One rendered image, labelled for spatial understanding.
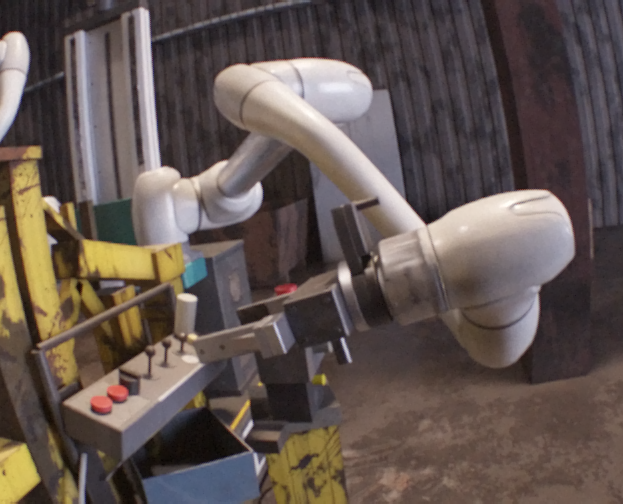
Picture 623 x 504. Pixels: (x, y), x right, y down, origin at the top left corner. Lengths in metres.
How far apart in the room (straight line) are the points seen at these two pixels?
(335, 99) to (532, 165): 1.31
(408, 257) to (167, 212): 0.97
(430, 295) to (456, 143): 5.69
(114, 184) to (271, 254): 3.16
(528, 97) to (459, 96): 4.11
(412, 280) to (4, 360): 0.43
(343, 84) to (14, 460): 0.82
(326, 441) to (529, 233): 0.65
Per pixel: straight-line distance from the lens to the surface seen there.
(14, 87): 1.59
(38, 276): 0.59
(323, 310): 0.46
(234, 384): 1.82
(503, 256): 0.46
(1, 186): 0.59
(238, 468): 0.69
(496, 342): 0.58
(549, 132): 2.13
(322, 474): 1.04
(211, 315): 1.74
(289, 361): 0.84
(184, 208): 1.38
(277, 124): 0.74
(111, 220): 1.62
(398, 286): 0.47
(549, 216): 0.48
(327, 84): 0.92
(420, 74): 6.20
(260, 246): 4.69
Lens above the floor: 1.08
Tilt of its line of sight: 9 degrees down
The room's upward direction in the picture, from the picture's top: 8 degrees counter-clockwise
